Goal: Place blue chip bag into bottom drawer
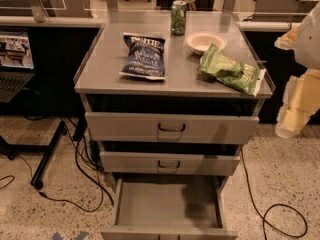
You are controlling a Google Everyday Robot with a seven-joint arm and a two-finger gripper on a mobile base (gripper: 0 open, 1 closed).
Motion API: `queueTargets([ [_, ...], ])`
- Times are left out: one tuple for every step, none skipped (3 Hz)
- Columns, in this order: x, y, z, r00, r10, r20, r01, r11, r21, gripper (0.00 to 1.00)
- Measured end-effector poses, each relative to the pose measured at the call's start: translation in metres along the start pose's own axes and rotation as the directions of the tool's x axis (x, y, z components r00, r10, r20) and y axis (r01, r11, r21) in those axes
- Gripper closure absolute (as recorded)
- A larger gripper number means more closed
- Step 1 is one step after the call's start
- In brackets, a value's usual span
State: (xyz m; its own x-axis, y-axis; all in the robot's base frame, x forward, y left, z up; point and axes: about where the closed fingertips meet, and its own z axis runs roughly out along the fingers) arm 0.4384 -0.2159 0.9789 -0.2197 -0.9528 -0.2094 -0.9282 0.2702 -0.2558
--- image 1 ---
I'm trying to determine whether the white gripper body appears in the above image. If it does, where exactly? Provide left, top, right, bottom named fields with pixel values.
left=294, top=3, right=320, bottom=69

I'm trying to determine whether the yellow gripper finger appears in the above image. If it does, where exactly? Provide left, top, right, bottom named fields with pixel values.
left=275, top=69, right=320, bottom=139
left=274, top=27, right=298, bottom=50

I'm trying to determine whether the blue chip bag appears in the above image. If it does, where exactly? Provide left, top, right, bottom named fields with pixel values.
left=120, top=33, right=165, bottom=81

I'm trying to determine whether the green chip bag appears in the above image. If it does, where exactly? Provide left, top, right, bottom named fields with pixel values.
left=198, top=43, right=264, bottom=96

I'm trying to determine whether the grey metal drawer cabinet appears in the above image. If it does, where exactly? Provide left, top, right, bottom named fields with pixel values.
left=73, top=11, right=276, bottom=240

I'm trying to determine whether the bottom grey open drawer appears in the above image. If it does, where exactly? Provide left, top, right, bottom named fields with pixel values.
left=101, top=175, right=237, bottom=240

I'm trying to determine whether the middle grey drawer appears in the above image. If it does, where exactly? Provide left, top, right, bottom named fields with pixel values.
left=100, top=151, right=240, bottom=176

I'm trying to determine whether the top grey drawer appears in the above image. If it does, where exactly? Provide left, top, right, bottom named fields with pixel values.
left=85, top=112, right=259, bottom=144

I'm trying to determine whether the white paper bowl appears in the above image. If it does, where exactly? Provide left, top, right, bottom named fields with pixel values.
left=186, top=31, right=227, bottom=55

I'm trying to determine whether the green soda can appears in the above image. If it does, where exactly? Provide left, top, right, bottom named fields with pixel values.
left=171, top=0, right=187, bottom=35

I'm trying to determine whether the black laptop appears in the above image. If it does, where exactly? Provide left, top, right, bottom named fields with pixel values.
left=0, top=30, right=35, bottom=103

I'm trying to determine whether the black laptop stand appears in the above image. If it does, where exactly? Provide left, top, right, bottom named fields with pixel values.
left=0, top=121, right=66, bottom=190

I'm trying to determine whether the black floor cable right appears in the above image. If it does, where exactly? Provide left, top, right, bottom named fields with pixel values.
left=239, top=146, right=309, bottom=240

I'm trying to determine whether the black floor cable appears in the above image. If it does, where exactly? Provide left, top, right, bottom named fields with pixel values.
left=38, top=117, right=115, bottom=214
left=239, top=146, right=309, bottom=240

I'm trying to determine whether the black floor cable left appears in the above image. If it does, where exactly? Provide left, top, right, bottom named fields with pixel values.
left=38, top=117, right=115, bottom=214

